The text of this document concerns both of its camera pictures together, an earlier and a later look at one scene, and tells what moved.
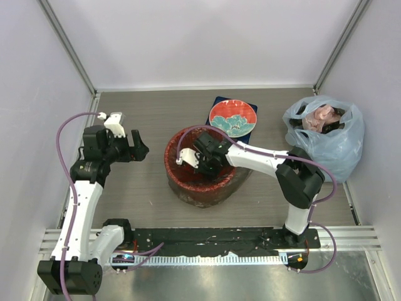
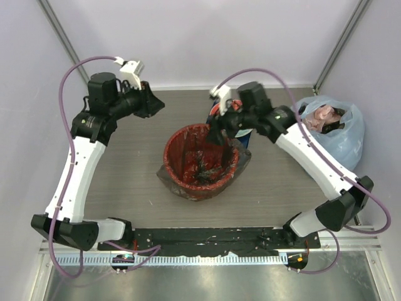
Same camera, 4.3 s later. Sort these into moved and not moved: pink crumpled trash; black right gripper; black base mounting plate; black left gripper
Moved: black right gripper; black left gripper
Not moved: black base mounting plate; pink crumpled trash
